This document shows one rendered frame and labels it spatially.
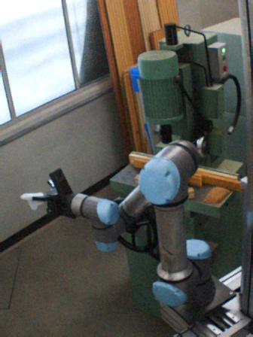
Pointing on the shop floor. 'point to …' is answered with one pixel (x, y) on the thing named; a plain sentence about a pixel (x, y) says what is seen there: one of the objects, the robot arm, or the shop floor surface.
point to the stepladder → (144, 113)
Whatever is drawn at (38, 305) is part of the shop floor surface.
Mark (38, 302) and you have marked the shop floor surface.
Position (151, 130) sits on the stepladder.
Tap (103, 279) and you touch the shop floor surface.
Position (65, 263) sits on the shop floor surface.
